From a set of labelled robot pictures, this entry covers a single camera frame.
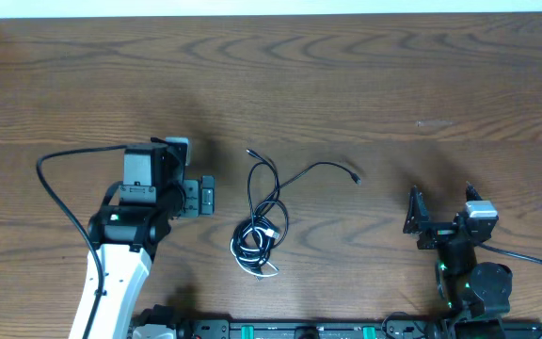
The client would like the black USB cable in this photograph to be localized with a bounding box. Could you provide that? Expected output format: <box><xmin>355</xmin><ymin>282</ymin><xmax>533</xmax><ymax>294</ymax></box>
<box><xmin>230</xmin><ymin>149</ymin><xmax>362</xmax><ymax>279</ymax></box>

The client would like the white USB cable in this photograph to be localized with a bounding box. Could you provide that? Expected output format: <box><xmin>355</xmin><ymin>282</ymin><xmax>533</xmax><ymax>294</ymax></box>
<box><xmin>230</xmin><ymin>225</ymin><xmax>281</xmax><ymax>280</ymax></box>

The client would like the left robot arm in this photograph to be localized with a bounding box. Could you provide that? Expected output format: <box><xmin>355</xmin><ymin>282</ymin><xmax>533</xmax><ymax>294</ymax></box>
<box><xmin>70</xmin><ymin>137</ymin><xmax>215</xmax><ymax>338</ymax></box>

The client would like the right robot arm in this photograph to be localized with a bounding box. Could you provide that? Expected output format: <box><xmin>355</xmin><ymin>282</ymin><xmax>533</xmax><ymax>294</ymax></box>
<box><xmin>403</xmin><ymin>185</ymin><xmax>513</xmax><ymax>320</ymax></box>

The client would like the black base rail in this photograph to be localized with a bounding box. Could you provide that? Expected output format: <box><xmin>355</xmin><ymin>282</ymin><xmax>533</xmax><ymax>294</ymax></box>
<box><xmin>127</xmin><ymin>305</ymin><xmax>542</xmax><ymax>339</ymax></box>

